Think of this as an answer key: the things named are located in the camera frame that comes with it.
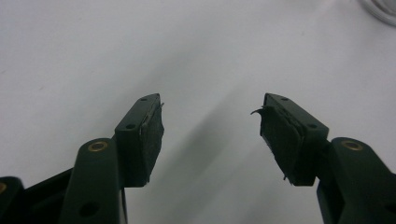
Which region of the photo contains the white cable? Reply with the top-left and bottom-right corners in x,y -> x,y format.
358,0 -> 396,27

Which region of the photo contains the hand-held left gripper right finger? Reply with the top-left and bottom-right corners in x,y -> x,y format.
250,92 -> 396,224

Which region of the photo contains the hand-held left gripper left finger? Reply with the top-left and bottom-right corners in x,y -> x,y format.
58,92 -> 165,224

